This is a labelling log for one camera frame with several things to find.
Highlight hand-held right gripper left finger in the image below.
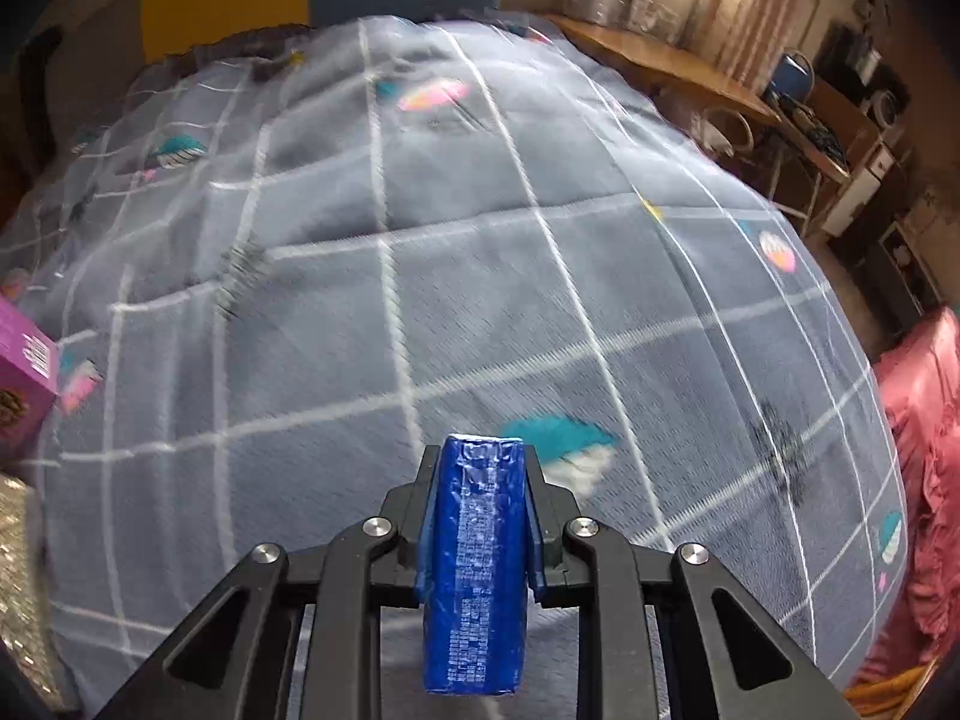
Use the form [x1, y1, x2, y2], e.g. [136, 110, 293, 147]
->
[139, 444, 443, 720]

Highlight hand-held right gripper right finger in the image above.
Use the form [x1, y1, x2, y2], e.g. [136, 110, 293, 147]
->
[521, 444, 856, 720]

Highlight blue tissue packet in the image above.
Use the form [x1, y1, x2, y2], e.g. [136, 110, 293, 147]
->
[418, 433, 530, 697]

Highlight yellow cloth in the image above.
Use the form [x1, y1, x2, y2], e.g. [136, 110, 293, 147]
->
[847, 660, 946, 717]

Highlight ornate gold tissue box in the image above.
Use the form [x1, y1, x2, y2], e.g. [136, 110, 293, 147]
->
[0, 472, 83, 713]

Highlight pink ruffled bedding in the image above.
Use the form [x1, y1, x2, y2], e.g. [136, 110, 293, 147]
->
[855, 307, 960, 691]

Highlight purple cardboard box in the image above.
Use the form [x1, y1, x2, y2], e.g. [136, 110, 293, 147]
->
[0, 292, 62, 462]

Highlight white small cabinet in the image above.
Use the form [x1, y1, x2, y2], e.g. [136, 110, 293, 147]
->
[821, 142, 905, 241]

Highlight white round basket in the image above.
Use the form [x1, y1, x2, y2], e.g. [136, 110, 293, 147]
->
[694, 105, 755, 158]

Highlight wooden desk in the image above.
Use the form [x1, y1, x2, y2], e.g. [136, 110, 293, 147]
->
[544, 11, 785, 128]

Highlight blue chair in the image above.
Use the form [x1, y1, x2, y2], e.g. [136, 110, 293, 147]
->
[765, 51, 856, 241]

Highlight clear jars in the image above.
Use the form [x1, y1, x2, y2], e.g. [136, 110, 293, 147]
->
[622, 0, 683, 38]

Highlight pink striped curtain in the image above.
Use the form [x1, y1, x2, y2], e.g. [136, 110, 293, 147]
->
[697, 0, 833, 91]

